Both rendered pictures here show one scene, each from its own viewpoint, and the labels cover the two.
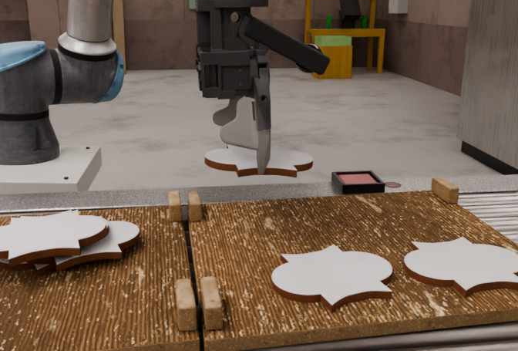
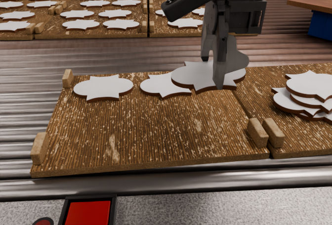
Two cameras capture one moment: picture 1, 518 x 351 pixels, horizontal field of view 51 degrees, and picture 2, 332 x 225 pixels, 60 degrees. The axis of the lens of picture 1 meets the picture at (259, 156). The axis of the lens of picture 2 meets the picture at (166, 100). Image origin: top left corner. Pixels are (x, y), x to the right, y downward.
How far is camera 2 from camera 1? 117 cm
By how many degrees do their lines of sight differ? 132
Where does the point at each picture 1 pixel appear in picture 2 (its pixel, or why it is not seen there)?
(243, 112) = not seen: hidden behind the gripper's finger
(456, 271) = (113, 81)
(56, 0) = not seen: outside the picture
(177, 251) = (248, 104)
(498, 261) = (88, 84)
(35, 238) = (313, 78)
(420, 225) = (96, 119)
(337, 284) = (168, 77)
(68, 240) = (296, 77)
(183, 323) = not seen: hidden behind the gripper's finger
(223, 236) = (226, 113)
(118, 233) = (285, 99)
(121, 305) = (254, 78)
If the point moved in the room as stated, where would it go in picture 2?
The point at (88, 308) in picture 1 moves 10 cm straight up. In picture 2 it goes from (266, 77) to (273, 41)
